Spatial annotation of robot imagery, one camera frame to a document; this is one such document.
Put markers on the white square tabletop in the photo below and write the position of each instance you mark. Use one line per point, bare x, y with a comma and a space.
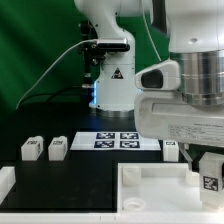
158, 193

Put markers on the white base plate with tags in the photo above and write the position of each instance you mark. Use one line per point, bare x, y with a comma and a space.
113, 141

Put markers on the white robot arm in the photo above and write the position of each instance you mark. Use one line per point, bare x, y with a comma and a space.
196, 31

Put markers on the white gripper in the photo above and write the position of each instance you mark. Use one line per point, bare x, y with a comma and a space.
160, 111

